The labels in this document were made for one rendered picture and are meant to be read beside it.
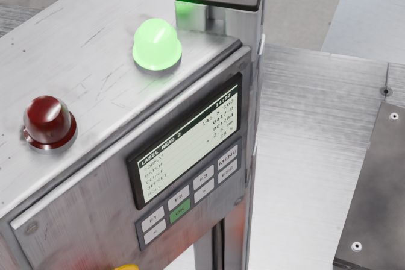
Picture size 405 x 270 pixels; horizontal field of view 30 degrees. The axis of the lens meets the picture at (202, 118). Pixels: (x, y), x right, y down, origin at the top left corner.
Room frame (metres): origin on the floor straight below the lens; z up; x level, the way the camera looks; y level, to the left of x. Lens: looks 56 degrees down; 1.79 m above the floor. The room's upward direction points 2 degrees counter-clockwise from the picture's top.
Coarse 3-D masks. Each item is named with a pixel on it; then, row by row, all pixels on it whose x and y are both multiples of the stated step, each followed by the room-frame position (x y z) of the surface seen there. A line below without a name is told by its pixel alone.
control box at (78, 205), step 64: (64, 0) 0.29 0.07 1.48; (128, 0) 0.29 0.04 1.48; (0, 64) 0.25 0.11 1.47; (64, 64) 0.25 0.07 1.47; (128, 64) 0.25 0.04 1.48; (192, 64) 0.25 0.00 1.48; (0, 128) 0.21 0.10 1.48; (128, 128) 0.21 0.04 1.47; (0, 192) 0.17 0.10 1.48; (64, 192) 0.18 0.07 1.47; (128, 192) 0.20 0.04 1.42; (0, 256) 0.18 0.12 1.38; (64, 256) 0.17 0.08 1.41; (128, 256) 0.19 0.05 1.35
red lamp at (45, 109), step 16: (48, 96) 0.21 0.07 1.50; (32, 112) 0.20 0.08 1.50; (48, 112) 0.20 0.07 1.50; (64, 112) 0.21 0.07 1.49; (32, 128) 0.20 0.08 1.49; (48, 128) 0.20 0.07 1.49; (64, 128) 0.20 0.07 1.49; (32, 144) 0.20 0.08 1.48; (48, 144) 0.19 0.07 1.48; (64, 144) 0.20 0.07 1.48
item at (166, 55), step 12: (144, 24) 0.26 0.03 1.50; (156, 24) 0.25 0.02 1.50; (168, 24) 0.26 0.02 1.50; (144, 36) 0.25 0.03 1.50; (156, 36) 0.25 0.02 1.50; (168, 36) 0.25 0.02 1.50; (144, 48) 0.24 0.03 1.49; (156, 48) 0.24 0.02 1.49; (168, 48) 0.24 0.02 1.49; (180, 48) 0.25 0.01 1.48; (144, 60) 0.24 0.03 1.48; (156, 60) 0.24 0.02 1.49; (168, 60) 0.24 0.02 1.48; (180, 60) 0.25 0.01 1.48; (144, 72) 0.24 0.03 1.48; (156, 72) 0.24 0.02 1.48; (168, 72) 0.24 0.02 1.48
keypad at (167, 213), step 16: (240, 144) 0.25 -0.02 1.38; (224, 160) 0.24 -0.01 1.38; (240, 160) 0.25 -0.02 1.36; (192, 176) 0.23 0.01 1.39; (208, 176) 0.23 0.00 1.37; (224, 176) 0.24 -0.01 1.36; (176, 192) 0.22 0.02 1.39; (192, 192) 0.23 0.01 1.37; (208, 192) 0.23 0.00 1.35; (160, 208) 0.21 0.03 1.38; (176, 208) 0.22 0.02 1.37; (192, 208) 0.22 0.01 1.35; (144, 224) 0.20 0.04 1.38; (160, 224) 0.21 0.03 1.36; (144, 240) 0.20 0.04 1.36
